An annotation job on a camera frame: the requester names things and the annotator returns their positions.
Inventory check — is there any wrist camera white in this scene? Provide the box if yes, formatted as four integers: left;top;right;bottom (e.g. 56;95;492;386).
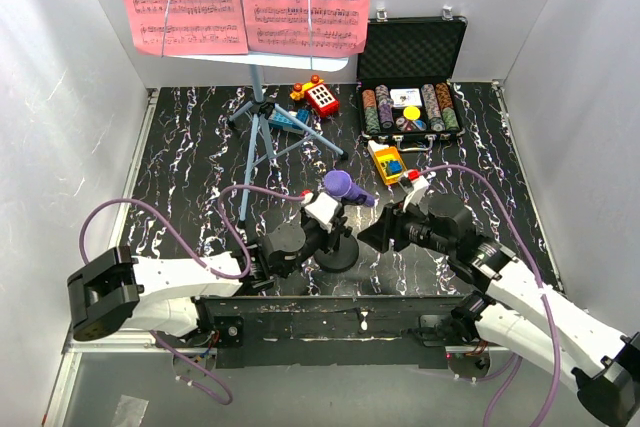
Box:
301;191;342;233
399;169;429;212

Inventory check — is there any yellow round chip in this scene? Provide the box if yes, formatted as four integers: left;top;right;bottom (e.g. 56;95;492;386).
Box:
403;105;421;121

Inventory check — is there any orange yellow toy piece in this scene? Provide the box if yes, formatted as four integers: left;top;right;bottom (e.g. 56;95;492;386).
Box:
289;74;324;102

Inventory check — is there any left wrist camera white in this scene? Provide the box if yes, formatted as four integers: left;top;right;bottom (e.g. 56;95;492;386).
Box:
301;191;342;233

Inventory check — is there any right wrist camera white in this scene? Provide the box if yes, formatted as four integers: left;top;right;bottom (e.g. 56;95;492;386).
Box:
399;169;429;212

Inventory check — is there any yellow toy bin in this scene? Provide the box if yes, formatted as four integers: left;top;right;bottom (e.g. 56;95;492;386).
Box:
367;140;407;186

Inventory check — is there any red toy brick block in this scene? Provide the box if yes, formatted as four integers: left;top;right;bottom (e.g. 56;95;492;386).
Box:
305;83;340;118

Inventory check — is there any white card deck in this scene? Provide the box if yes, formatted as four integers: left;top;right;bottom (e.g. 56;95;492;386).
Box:
389;88;423;109

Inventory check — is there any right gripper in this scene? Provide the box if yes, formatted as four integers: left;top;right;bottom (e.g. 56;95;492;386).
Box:
356;195;454;256

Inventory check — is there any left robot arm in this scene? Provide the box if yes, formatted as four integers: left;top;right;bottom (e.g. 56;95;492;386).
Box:
67;219;359;347

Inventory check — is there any purple toy microphone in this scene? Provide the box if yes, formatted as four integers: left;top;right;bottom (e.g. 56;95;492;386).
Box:
323;170;375;207

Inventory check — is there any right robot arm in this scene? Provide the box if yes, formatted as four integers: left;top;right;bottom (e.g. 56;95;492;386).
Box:
358;194;639;426

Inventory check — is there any light blue music stand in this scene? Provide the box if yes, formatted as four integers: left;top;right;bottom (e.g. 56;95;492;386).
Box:
169;0;351;226

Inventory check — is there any blue toy brick block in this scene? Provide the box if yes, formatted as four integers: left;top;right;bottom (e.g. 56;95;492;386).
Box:
268;109;311;135

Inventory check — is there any black poker chip case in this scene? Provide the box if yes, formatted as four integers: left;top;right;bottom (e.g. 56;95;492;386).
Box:
356;16;468;142

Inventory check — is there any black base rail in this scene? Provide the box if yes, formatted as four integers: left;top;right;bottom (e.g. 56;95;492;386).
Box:
195;296;488;369

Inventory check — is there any black microphone stand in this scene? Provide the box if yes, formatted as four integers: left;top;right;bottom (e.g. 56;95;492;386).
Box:
314;206;359;274

